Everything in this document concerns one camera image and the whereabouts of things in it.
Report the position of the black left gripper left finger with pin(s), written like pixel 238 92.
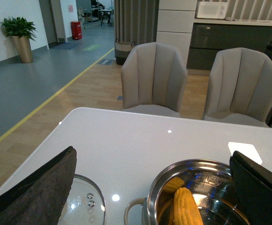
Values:
pixel 39 198

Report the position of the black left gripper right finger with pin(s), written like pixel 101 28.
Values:
pixel 254 188

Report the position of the glass pot lid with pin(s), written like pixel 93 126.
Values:
pixel 85 204

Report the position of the yellow corn cob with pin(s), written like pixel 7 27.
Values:
pixel 185 209

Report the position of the stainless steel electric pot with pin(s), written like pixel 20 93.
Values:
pixel 211 185

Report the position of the gold plant pot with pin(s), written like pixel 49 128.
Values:
pixel 23 48

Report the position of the right beige upholstered chair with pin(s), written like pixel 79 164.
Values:
pixel 239 90

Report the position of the beige upholstered chair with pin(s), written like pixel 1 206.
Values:
pixel 239 90
pixel 153 80

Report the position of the left beige upholstered chair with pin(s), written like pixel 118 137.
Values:
pixel 153 80

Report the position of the dark kitchen counter cabinet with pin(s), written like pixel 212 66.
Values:
pixel 209 38

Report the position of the woven basket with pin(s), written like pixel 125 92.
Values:
pixel 122 50

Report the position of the green potted plant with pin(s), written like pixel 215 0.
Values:
pixel 18 26

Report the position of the red bin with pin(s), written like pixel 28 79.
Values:
pixel 76 30

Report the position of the white microwave oven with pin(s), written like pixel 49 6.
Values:
pixel 211 10

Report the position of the white pillar cabinet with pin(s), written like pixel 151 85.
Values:
pixel 175 23

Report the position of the distant folding table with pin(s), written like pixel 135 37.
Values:
pixel 106 14

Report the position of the grey curtain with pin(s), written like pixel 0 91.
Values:
pixel 136 20

